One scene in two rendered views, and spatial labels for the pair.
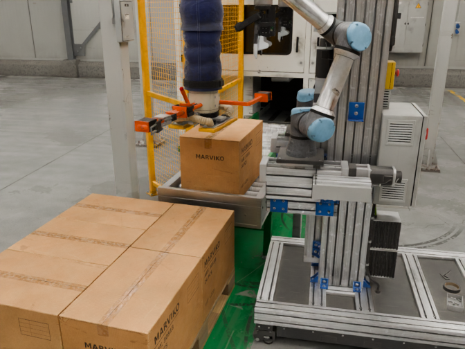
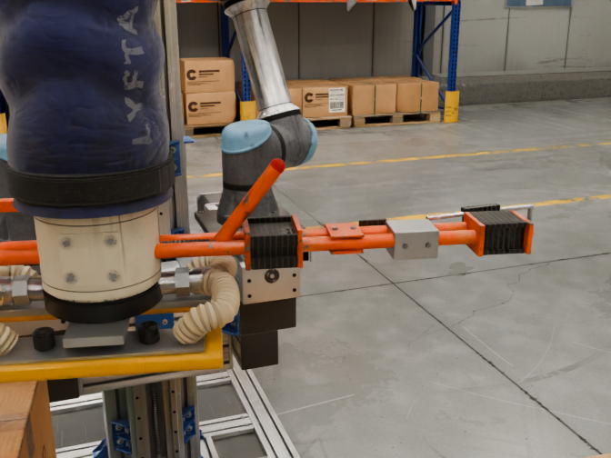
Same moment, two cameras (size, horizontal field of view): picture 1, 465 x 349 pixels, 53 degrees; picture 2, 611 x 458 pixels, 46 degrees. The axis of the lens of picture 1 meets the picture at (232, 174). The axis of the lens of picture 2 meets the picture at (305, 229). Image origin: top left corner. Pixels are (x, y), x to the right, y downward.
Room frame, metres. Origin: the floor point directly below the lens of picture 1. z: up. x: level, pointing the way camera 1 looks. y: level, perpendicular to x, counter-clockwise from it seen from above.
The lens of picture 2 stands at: (2.88, 1.17, 1.55)
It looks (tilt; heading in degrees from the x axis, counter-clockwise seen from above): 18 degrees down; 240
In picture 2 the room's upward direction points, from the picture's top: straight up
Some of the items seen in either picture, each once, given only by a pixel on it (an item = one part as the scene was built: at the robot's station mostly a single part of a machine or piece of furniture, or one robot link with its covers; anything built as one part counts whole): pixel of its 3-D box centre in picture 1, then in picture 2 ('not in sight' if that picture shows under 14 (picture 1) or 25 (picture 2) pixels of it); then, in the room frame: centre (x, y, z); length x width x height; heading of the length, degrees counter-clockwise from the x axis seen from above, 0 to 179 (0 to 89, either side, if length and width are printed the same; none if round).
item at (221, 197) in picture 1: (208, 196); not in sight; (2.73, 0.15, 0.58); 0.70 x 0.03 x 0.06; 74
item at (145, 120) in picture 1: (146, 124); (496, 233); (2.10, 0.40, 1.20); 0.08 x 0.07 x 0.05; 158
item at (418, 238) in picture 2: (162, 120); (411, 238); (2.22, 0.34, 1.20); 0.07 x 0.07 x 0.04; 68
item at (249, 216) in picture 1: (208, 211); not in sight; (2.73, 0.15, 0.48); 0.70 x 0.03 x 0.15; 74
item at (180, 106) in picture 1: (183, 110); (271, 241); (2.42, 0.26, 1.20); 0.10 x 0.08 x 0.06; 68
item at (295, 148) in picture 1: (301, 143); (247, 199); (2.18, -0.34, 1.09); 0.15 x 0.15 x 0.10
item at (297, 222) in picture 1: (299, 184); not in sight; (3.15, -0.49, 0.50); 0.07 x 0.07 x 1.00; 74
